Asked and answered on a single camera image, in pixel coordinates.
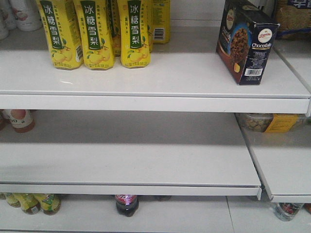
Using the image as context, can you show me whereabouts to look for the chocolate cookie box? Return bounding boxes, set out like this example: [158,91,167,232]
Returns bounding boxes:
[216,0,280,85]

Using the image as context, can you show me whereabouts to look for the white store shelving unit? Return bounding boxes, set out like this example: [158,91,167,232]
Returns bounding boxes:
[0,0,311,233]

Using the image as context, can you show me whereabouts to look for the dark cola bottle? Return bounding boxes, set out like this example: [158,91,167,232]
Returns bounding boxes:
[115,194,139,217]

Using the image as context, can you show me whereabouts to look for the yellow pear drink bottle right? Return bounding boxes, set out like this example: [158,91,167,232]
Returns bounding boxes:
[117,0,151,68]

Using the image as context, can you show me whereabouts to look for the yellow pear drink bottle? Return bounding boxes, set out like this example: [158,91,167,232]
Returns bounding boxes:
[117,0,151,68]
[74,0,115,70]
[36,0,83,70]

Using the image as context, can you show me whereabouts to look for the clear cookie pack yellow label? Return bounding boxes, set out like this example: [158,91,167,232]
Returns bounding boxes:
[235,113,311,133]

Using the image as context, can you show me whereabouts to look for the yellow pear drink bottle middle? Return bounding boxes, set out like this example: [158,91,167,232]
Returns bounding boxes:
[74,0,115,70]

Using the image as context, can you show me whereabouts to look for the peach drink bottle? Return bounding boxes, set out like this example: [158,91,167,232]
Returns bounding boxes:
[4,109,35,133]

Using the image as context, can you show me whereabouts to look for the green tea bottle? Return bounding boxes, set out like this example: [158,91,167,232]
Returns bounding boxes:
[33,193,61,215]

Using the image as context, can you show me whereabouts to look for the yellow pear drink bottle left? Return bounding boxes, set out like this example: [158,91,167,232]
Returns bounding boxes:
[36,0,83,70]

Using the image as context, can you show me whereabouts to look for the clear water bottle red label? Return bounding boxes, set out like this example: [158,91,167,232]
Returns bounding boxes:
[274,202,304,221]

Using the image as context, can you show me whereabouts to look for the cracker bag blue trim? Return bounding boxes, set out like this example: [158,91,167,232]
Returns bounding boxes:
[275,0,311,40]

